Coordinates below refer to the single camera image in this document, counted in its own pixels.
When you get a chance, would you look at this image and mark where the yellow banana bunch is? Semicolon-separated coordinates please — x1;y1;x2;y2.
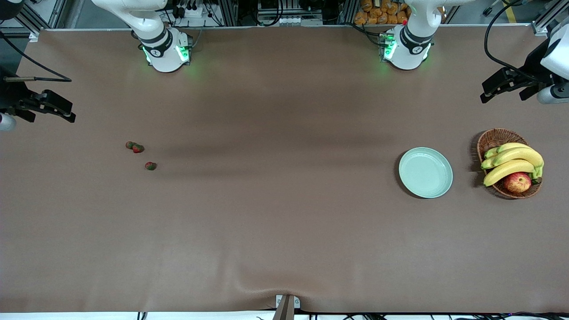
481;142;545;187

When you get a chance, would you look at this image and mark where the white power strip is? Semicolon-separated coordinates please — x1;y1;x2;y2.
171;4;205;19

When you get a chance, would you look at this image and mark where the brown table mat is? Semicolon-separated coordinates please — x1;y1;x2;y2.
0;26;569;314

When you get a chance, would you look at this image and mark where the red apple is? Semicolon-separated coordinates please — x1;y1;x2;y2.
504;172;532;193

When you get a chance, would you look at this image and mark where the orange packaged snacks pile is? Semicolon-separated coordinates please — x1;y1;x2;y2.
354;0;412;25

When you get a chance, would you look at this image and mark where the aluminium frame post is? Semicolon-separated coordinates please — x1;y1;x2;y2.
219;0;239;26
339;0;359;25

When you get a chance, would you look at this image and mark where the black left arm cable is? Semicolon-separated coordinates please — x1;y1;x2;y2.
485;0;541;83

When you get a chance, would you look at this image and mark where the brown wicker basket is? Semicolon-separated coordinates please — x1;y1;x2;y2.
477;128;543;199

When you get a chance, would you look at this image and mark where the pale green round plate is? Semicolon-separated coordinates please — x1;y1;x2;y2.
398;147;454;199

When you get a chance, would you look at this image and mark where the aluminium frame profile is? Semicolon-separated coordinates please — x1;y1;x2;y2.
13;0;67;34
531;0;569;37

